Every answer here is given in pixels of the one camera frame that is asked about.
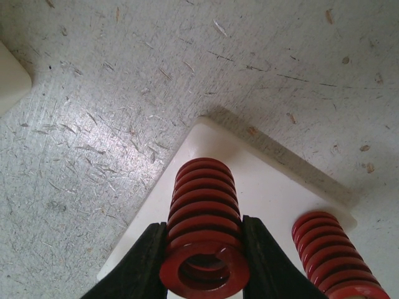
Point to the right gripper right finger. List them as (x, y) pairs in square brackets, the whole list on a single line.
[(272, 274)]

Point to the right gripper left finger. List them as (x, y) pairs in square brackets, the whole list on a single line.
[(137, 274)]

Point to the large red spring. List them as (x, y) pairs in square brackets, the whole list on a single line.
[(205, 252), (331, 261)]

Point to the white peg base plate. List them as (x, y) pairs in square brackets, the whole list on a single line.
[(264, 188)]

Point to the white tray of springs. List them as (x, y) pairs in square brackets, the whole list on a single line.
[(15, 82)]

